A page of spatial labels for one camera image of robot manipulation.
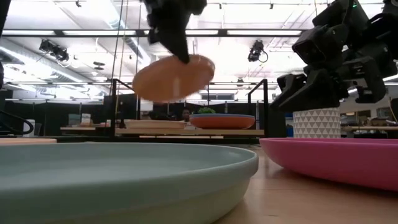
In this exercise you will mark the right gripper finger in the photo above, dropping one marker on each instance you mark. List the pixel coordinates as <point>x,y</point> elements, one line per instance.
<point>317,93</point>
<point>290,81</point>

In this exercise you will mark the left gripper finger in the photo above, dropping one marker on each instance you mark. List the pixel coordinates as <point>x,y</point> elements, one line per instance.
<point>174,34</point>

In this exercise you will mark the tan brown plate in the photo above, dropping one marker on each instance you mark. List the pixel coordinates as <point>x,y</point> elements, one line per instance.
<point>168,82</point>

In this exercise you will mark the orange plate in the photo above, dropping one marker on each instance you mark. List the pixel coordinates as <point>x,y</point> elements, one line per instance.
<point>222,123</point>

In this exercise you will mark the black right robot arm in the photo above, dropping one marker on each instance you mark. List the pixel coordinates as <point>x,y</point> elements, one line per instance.
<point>373,31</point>

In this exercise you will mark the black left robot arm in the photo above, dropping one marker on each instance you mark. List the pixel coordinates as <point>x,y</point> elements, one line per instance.
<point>4,15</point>

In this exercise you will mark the succulent in white patterned pot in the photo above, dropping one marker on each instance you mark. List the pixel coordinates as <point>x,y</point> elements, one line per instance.
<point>317,123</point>

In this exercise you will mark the black ceiling spotlight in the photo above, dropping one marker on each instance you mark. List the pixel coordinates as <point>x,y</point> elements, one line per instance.
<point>54,51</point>
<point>256,49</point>

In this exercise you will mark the pink plate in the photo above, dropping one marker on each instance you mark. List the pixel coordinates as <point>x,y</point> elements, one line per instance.
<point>335,161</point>

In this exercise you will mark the person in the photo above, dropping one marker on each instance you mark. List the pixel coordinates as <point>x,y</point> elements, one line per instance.
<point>186,114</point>

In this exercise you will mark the small green plant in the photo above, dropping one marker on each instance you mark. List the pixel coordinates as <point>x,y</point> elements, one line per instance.
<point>206,110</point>

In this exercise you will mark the light teal plate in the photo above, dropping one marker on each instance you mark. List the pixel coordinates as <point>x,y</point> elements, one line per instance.
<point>109,177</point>

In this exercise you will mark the white container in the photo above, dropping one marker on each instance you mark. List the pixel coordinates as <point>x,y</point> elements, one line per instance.
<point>29,128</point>

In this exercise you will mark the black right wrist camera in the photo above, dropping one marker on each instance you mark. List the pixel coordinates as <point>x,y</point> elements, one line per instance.
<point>320,43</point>

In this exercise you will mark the black metal frame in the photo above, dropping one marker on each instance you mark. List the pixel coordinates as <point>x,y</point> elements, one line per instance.
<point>186,132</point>

